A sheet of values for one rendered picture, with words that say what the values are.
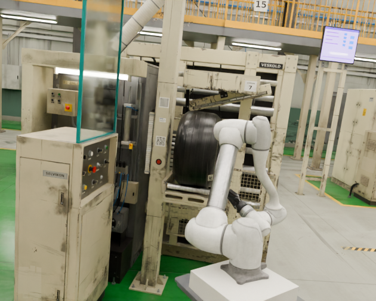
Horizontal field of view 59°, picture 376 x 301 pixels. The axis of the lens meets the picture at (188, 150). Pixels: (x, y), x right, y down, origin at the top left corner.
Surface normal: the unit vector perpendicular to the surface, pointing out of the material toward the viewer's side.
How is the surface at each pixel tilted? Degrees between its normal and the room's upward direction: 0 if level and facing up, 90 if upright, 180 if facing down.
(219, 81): 90
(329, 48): 90
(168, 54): 90
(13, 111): 90
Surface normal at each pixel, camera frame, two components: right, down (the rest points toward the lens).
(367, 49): 0.07, 0.18
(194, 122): -0.02, -0.62
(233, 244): -0.44, 0.00
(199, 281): -0.83, 0.01
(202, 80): -0.15, 0.16
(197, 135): -0.08, -0.32
